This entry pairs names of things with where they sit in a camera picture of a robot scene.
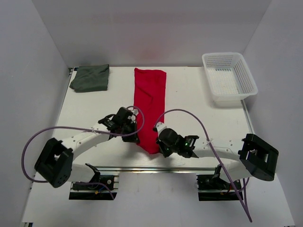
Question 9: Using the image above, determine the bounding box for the red t-shirt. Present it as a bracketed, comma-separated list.
[134, 68, 167, 154]

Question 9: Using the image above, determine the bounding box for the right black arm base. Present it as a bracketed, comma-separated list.
[196, 165, 239, 201]

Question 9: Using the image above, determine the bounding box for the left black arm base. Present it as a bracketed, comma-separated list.
[69, 164, 119, 201]

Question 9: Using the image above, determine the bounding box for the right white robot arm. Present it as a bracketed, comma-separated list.
[153, 123, 279, 189]

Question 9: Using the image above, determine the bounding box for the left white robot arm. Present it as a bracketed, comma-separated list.
[35, 107, 139, 189]

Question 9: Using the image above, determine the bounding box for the folded grey t-shirt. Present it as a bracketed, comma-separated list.
[69, 64, 109, 93]

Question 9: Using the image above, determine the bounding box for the white plastic basket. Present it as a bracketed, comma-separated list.
[202, 52, 258, 102]

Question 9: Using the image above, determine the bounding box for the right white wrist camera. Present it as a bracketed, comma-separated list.
[153, 122, 167, 136]

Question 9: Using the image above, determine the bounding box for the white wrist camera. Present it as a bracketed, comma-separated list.
[153, 122, 167, 136]
[130, 108, 139, 122]

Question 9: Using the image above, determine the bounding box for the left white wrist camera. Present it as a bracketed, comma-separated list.
[130, 108, 139, 122]

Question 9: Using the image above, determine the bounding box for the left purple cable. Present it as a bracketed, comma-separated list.
[21, 106, 145, 184]

